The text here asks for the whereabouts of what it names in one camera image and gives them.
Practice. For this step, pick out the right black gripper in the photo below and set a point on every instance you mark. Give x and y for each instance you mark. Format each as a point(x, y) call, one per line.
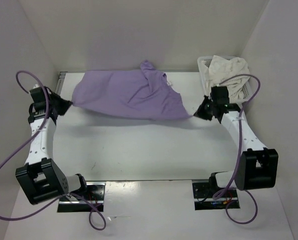
point(200, 112)

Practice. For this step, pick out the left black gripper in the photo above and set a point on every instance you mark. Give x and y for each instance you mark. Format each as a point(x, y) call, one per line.
point(66, 104)

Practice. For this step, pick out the purple t shirt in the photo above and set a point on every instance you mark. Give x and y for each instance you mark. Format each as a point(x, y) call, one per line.
point(143, 93)

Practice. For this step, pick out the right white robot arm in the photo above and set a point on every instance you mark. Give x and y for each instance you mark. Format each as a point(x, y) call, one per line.
point(256, 166)

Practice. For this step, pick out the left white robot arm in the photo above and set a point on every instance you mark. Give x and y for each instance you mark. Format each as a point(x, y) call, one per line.
point(40, 178)

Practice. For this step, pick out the white t shirt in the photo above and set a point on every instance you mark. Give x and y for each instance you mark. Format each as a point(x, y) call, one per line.
point(228, 72)

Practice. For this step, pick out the white plastic laundry basket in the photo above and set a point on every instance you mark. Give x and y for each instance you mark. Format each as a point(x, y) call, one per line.
point(246, 92)

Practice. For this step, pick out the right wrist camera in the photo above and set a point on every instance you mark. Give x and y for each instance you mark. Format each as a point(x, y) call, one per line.
point(220, 95)

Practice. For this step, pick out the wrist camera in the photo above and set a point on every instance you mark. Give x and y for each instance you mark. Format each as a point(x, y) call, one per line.
point(220, 95)
point(40, 97)

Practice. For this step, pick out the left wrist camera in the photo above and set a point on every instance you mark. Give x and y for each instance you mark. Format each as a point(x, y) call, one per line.
point(40, 97)

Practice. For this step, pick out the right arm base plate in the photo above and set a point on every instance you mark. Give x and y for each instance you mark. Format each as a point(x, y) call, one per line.
point(203, 197)

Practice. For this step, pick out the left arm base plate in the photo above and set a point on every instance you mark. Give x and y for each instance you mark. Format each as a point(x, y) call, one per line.
point(94, 195)

